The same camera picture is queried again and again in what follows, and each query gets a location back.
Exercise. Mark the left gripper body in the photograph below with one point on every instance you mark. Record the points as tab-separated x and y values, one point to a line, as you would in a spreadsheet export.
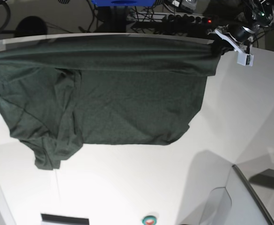
241	33

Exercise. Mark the dark green t-shirt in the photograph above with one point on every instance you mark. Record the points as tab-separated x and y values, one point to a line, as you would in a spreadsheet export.
56	97

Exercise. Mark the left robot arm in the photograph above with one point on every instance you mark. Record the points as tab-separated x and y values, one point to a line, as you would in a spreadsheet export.
258	12

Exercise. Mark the black power strip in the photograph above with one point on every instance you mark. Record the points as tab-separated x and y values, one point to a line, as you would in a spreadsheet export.
186	18

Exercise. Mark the blue box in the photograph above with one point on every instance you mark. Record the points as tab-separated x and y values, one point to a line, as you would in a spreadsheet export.
111	3

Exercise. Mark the red green emergency button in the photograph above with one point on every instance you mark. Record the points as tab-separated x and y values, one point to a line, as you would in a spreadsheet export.
149	220

